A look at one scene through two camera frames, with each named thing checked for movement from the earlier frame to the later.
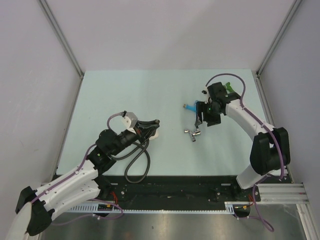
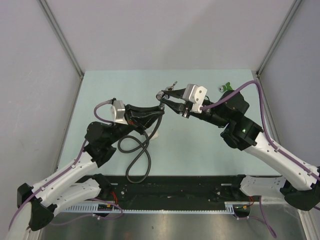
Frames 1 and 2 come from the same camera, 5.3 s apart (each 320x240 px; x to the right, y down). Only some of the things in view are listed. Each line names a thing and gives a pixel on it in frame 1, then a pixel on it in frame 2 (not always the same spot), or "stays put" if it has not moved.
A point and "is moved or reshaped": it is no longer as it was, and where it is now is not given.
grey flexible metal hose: x=130 y=156 is moved or reshaped
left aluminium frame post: x=57 y=32 stays put
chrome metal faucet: x=198 y=132 -> x=161 y=95
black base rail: x=133 y=190 stays put
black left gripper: x=141 y=130 -> x=142 y=117
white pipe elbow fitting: x=156 y=135 stays put
